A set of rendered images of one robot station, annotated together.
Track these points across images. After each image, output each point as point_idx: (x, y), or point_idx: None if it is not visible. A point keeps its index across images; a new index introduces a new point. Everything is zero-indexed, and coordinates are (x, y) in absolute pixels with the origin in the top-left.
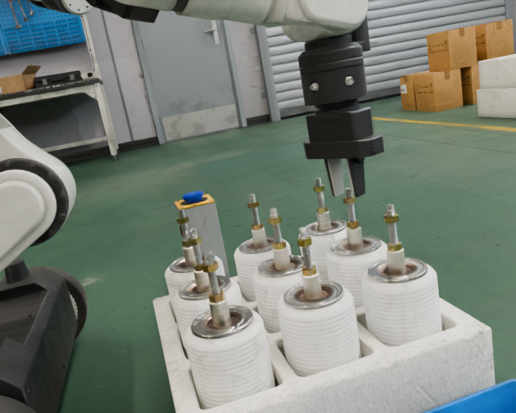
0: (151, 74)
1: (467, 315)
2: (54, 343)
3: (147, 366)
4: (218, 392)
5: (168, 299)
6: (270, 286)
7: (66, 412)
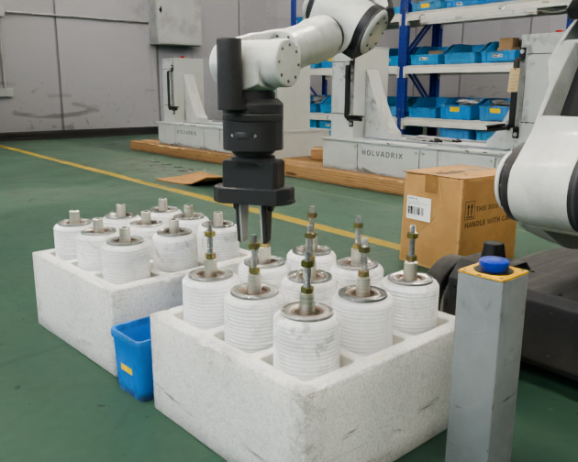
0: None
1: (163, 318)
2: (543, 326)
3: (534, 433)
4: None
5: (452, 321)
6: None
7: (535, 388)
